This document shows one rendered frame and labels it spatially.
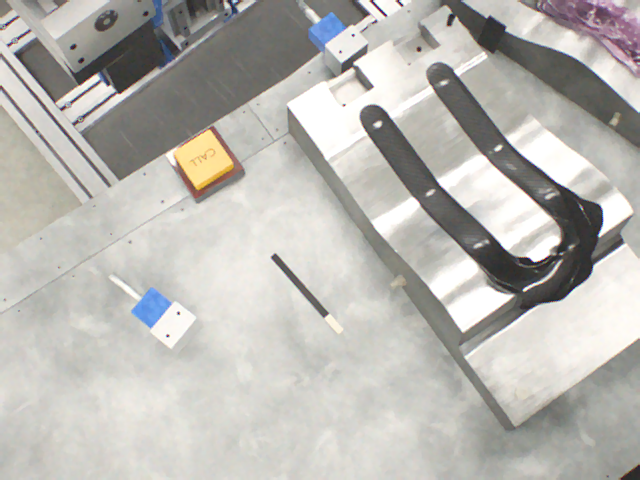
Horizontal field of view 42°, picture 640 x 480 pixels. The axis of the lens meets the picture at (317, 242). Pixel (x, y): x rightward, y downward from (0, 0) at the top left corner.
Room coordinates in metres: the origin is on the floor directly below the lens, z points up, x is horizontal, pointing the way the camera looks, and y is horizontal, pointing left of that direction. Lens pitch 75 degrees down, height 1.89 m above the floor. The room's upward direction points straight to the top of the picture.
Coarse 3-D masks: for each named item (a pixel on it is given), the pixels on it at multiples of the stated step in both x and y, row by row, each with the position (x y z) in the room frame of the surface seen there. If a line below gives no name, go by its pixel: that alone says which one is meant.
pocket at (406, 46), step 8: (416, 32) 0.57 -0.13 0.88; (424, 32) 0.57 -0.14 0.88; (400, 40) 0.56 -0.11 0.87; (408, 40) 0.57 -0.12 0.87; (416, 40) 0.57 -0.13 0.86; (424, 40) 0.57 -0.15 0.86; (432, 40) 0.56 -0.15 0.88; (400, 48) 0.56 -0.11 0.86; (408, 48) 0.56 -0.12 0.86; (416, 48) 0.56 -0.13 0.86; (424, 48) 0.56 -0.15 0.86; (432, 48) 0.56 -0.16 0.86; (408, 56) 0.54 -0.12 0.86; (416, 56) 0.54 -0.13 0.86; (408, 64) 0.53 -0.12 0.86
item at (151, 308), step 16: (112, 272) 0.25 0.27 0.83; (128, 288) 0.23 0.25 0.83; (144, 304) 0.20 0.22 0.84; (160, 304) 0.20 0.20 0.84; (176, 304) 0.20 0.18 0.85; (144, 320) 0.18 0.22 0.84; (160, 320) 0.18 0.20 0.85; (176, 320) 0.18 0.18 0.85; (192, 320) 0.18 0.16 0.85; (160, 336) 0.16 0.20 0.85; (176, 336) 0.16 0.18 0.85; (192, 336) 0.17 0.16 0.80; (176, 352) 0.14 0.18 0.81
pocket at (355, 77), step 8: (344, 72) 0.51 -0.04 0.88; (352, 72) 0.51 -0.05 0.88; (360, 72) 0.51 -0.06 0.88; (336, 80) 0.50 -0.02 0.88; (344, 80) 0.51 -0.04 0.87; (352, 80) 0.51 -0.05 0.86; (360, 80) 0.51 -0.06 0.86; (368, 80) 0.50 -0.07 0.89; (328, 88) 0.49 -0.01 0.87; (336, 88) 0.50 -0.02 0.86; (344, 88) 0.50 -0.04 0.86; (352, 88) 0.50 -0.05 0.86; (360, 88) 0.50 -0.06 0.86; (368, 88) 0.49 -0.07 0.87; (336, 96) 0.48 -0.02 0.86; (344, 96) 0.48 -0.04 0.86; (352, 96) 0.48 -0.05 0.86; (344, 104) 0.47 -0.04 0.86
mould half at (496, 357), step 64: (384, 64) 0.52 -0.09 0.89; (448, 64) 0.52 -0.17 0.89; (320, 128) 0.43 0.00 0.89; (448, 128) 0.43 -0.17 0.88; (512, 128) 0.43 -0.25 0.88; (384, 192) 0.34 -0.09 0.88; (512, 192) 0.33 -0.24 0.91; (576, 192) 0.33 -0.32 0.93; (384, 256) 0.27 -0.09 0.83; (448, 256) 0.25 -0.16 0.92; (448, 320) 0.17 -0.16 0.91; (512, 320) 0.18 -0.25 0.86; (576, 320) 0.18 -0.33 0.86; (512, 384) 0.10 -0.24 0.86
